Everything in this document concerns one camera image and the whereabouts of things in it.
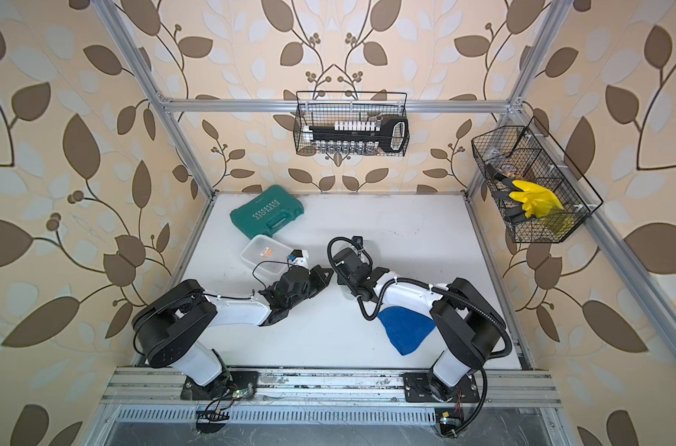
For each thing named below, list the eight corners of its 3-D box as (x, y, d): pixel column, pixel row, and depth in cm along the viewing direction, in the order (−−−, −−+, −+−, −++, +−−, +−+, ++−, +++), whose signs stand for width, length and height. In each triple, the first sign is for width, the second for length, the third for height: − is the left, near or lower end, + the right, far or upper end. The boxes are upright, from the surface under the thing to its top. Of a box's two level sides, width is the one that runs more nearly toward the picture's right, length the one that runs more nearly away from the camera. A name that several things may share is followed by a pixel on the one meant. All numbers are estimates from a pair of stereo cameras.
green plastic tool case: (231, 222, 114) (226, 213, 110) (278, 192, 125) (276, 184, 121) (256, 247, 105) (253, 239, 101) (305, 213, 116) (303, 205, 112)
